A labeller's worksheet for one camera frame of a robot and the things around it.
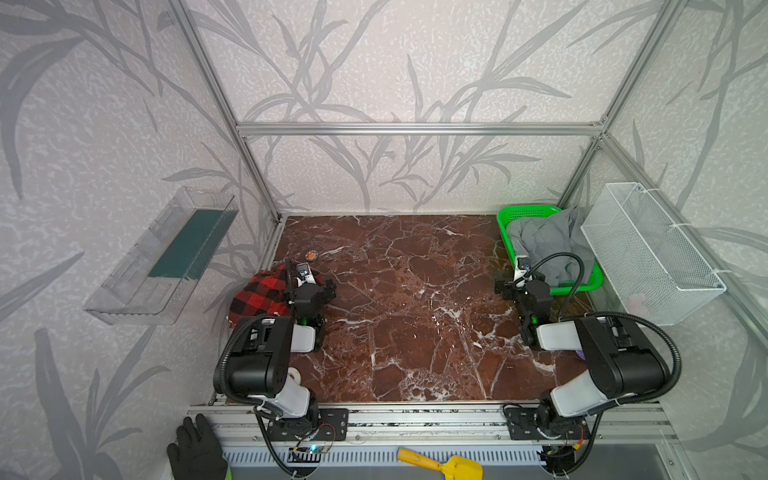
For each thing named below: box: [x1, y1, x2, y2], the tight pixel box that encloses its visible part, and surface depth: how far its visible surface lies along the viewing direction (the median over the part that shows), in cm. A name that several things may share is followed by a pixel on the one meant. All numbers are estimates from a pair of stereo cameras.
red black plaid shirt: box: [228, 265, 293, 327], surface depth 91 cm
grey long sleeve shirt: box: [507, 206, 596, 288], surface depth 108 cm
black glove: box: [167, 413, 228, 480], surface depth 70 cm
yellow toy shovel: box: [397, 447, 483, 480], surface depth 69 cm
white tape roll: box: [287, 366, 302, 385], surface depth 84 cm
